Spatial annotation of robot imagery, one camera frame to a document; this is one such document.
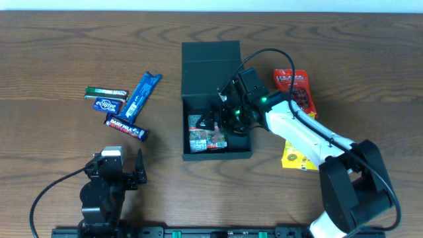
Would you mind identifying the black snack packet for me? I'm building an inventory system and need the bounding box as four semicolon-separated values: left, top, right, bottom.
188;115;228;153

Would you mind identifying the black box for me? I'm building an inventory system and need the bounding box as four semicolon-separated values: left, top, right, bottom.
181;40;252;161

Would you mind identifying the red candy bag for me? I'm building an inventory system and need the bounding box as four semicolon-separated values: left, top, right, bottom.
274;69;318;119

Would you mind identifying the yellow snack bag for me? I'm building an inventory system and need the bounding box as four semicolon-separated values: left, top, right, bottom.
281;112;319;172

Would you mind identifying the blue cookie pack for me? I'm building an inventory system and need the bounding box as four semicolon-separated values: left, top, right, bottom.
118;71;163;124

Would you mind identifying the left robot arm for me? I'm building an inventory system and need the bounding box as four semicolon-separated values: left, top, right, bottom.
77;146;147;237

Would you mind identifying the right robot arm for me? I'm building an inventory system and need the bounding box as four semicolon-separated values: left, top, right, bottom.
196;68;399;237

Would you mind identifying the dairy milk chocolate bar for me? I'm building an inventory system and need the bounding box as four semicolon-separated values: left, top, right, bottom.
104;113;149;141

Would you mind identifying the blue eclipse mints box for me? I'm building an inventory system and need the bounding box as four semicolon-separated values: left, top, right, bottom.
93;98;122;114

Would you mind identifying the green white candy bar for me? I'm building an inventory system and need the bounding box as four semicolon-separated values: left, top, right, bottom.
84;87;129;102

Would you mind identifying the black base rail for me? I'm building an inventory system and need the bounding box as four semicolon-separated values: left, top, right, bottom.
51;225;386;238

